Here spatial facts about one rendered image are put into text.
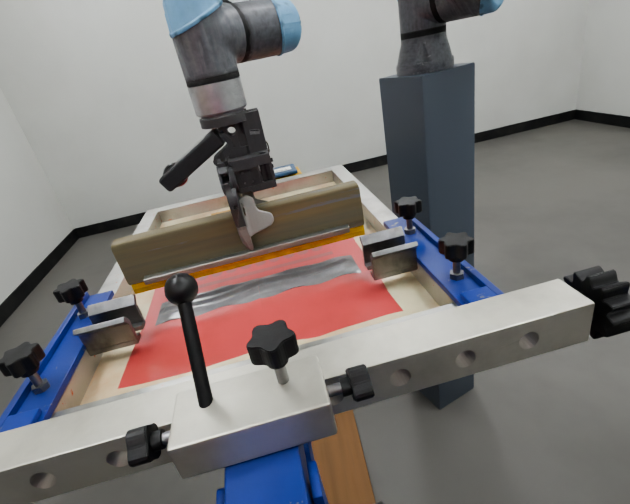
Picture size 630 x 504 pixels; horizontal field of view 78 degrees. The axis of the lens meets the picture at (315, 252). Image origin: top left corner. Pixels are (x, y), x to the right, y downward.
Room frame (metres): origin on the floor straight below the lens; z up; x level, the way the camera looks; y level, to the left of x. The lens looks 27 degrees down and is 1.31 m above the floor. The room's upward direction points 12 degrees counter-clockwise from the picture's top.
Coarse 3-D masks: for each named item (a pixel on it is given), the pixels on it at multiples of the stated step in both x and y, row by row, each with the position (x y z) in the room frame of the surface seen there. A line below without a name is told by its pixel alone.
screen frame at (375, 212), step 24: (336, 168) 1.12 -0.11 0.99; (264, 192) 1.09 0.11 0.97; (360, 192) 0.88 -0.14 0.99; (144, 216) 1.05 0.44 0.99; (168, 216) 1.07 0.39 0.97; (384, 216) 0.71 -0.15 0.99; (120, 288) 0.65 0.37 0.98; (432, 288) 0.47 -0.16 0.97; (432, 312) 0.39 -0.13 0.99; (336, 336) 0.39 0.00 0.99; (96, 360) 0.48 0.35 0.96; (72, 384) 0.41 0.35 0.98; (168, 384) 0.36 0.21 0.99; (72, 408) 0.36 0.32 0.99
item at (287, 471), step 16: (288, 448) 0.21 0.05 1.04; (240, 464) 0.20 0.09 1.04; (256, 464) 0.20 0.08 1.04; (272, 464) 0.19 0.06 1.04; (288, 464) 0.19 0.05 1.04; (304, 464) 0.20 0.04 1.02; (240, 480) 0.19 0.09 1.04; (256, 480) 0.18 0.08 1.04; (272, 480) 0.18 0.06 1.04; (288, 480) 0.18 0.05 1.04; (304, 480) 0.18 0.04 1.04; (224, 496) 0.18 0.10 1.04; (240, 496) 0.18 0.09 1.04; (256, 496) 0.17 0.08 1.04; (272, 496) 0.17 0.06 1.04; (288, 496) 0.17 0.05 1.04; (304, 496) 0.17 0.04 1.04
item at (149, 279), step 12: (336, 228) 0.60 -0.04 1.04; (348, 228) 0.59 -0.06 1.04; (288, 240) 0.59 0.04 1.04; (300, 240) 0.59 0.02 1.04; (312, 240) 0.59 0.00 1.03; (240, 252) 0.59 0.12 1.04; (252, 252) 0.58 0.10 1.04; (264, 252) 0.58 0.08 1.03; (192, 264) 0.58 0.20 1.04; (204, 264) 0.57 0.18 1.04; (216, 264) 0.57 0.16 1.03; (144, 276) 0.57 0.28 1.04; (156, 276) 0.57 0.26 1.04; (168, 276) 0.57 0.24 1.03
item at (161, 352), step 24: (216, 312) 0.55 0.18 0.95; (240, 312) 0.54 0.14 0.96; (144, 336) 0.53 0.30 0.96; (168, 336) 0.51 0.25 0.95; (216, 336) 0.49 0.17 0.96; (240, 336) 0.47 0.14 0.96; (144, 360) 0.46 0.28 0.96; (168, 360) 0.45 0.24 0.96; (216, 360) 0.43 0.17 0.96; (120, 384) 0.42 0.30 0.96
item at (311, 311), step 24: (360, 264) 0.61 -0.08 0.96; (312, 288) 0.56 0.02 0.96; (336, 288) 0.55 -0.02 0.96; (360, 288) 0.53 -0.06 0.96; (384, 288) 0.52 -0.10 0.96; (264, 312) 0.52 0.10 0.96; (288, 312) 0.51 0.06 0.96; (312, 312) 0.49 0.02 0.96; (336, 312) 0.48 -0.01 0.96; (360, 312) 0.47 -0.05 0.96; (384, 312) 0.46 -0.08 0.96; (312, 336) 0.44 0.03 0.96
